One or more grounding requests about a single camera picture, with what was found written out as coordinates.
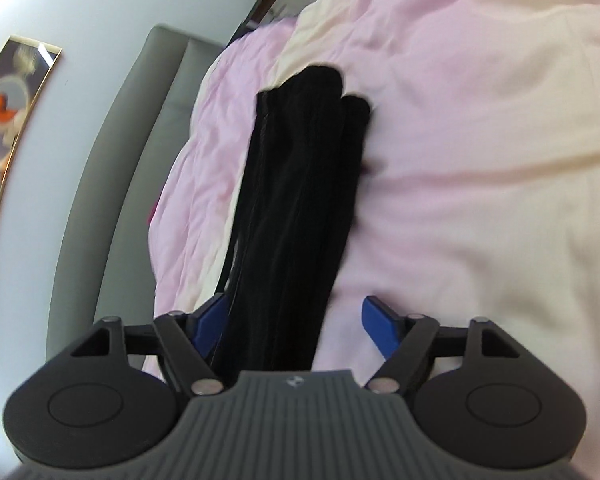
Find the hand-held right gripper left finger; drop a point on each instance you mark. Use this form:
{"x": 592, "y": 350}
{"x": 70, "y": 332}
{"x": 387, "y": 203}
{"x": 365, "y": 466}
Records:
{"x": 209, "y": 319}

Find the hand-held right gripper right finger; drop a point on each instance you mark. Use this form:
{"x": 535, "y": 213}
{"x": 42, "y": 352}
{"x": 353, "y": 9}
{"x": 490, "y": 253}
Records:
{"x": 383, "y": 321}

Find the black pants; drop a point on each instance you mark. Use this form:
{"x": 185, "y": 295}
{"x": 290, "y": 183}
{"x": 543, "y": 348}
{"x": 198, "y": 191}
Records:
{"x": 295, "y": 210}

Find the magenta pillow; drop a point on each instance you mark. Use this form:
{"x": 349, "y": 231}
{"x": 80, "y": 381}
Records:
{"x": 151, "y": 213}

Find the pink floral quilt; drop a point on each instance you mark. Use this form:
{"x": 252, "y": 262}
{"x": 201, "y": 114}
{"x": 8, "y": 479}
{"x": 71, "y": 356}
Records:
{"x": 455, "y": 160}

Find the grey padded headboard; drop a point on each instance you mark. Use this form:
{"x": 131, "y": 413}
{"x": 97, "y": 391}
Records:
{"x": 130, "y": 160}

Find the framed wall poster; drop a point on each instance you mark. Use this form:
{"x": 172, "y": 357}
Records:
{"x": 15, "y": 125}

